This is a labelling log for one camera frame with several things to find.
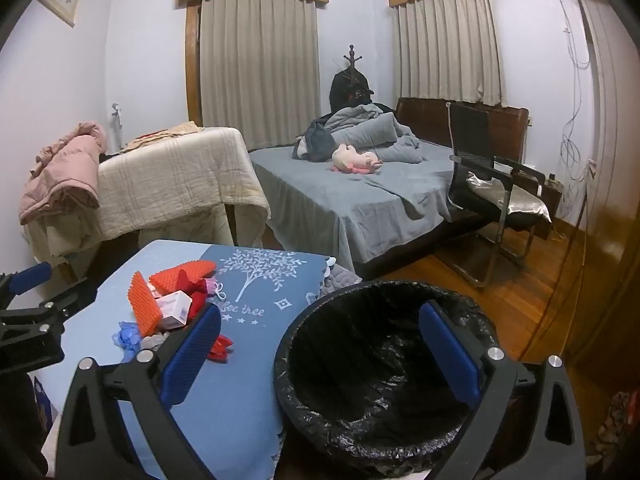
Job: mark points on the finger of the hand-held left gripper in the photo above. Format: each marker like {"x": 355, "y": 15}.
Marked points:
{"x": 55, "y": 312}
{"x": 30, "y": 278}

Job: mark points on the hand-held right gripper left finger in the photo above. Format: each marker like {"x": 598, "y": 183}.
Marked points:
{"x": 192, "y": 355}

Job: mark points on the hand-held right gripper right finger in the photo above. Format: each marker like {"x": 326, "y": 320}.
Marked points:
{"x": 447, "y": 355}

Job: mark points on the white tissue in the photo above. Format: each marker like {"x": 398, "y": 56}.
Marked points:
{"x": 152, "y": 342}

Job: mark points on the small pink white box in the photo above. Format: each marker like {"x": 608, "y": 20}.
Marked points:
{"x": 172, "y": 310}

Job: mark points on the red cloth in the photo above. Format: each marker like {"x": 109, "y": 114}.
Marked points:
{"x": 197, "y": 297}

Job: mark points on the blue wrapper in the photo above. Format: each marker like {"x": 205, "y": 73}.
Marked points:
{"x": 127, "y": 340}

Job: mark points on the waste bin with black bag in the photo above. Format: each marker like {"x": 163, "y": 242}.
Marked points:
{"x": 380, "y": 360}

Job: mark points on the orange spiky foam net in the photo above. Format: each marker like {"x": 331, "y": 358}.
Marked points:
{"x": 144, "y": 307}
{"x": 182, "y": 275}

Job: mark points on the blue tree print tablecloth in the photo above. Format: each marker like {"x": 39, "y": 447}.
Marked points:
{"x": 245, "y": 385}

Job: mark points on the pink quilt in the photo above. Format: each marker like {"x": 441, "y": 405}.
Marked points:
{"x": 65, "y": 170}

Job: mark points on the grey quilted pad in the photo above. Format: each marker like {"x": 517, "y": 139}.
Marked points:
{"x": 340, "y": 280}

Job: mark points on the silver cushion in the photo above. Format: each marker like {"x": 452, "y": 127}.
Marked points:
{"x": 495, "y": 192}

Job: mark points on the beige quilted blanket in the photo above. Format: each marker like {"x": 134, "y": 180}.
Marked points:
{"x": 175, "y": 180}

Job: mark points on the patterned cloth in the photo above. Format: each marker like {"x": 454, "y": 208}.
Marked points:
{"x": 617, "y": 420}

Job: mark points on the wooden bedside cabinet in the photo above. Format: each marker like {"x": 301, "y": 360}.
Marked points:
{"x": 550, "y": 190}

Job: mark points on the folded beige clothes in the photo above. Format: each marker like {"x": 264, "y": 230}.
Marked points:
{"x": 165, "y": 132}

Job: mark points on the bed with grey sheet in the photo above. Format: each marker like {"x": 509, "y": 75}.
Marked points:
{"x": 325, "y": 195}

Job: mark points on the pink plush toy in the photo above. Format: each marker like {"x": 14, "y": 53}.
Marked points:
{"x": 352, "y": 157}

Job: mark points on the black office chair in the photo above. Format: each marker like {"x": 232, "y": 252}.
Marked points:
{"x": 467, "y": 130}

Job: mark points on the grey duvet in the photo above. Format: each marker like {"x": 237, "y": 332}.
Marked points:
{"x": 370, "y": 132}

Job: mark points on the dark wooden headboard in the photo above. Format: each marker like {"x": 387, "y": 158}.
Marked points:
{"x": 425, "y": 117}

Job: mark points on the dark grey garment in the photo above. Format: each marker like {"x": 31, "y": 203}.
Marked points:
{"x": 317, "y": 142}

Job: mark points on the wooden wardrobe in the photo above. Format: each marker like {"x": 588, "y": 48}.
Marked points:
{"x": 610, "y": 160}

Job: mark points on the wide beige curtain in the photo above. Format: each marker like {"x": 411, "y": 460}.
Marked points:
{"x": 260, "y": 75}

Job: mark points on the wooden coat rack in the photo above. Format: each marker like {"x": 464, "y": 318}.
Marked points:
{"x": 351, "y": 57}

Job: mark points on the white wall fixture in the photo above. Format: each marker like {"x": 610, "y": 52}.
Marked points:
{"x": 116, "y": 120}

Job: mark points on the wooden window frame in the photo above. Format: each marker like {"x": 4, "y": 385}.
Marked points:
{"x": 192, "y": 60}

